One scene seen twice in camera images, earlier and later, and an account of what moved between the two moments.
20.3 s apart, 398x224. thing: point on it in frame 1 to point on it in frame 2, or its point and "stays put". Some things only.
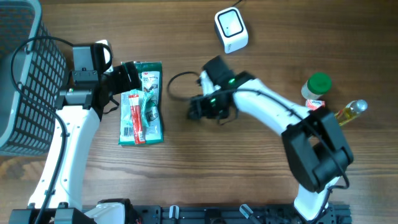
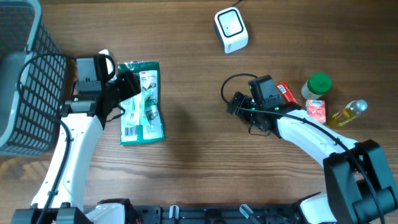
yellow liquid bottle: x=352 y=109 stays put
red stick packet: x=134 y=101 to x=284 y=88
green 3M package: x=152 y=78 stays put
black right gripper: x=201 y=108 to x=245 y=99
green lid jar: x=316 y=85 stays put
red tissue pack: x=313 y=104 stays put
